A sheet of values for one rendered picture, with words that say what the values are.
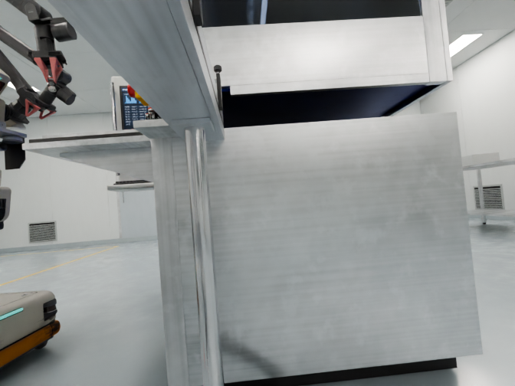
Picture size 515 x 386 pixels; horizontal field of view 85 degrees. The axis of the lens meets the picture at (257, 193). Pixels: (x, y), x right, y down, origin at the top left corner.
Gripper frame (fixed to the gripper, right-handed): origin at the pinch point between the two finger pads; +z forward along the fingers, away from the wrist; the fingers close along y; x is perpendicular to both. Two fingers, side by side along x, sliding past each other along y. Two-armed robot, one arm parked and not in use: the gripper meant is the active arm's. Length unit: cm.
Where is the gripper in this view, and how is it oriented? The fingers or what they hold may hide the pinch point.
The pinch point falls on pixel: (50, 80)
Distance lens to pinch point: 129.1
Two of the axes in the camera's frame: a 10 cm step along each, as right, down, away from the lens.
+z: 2.1, 9.7, -1.1
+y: 9.3, -1.7, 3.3
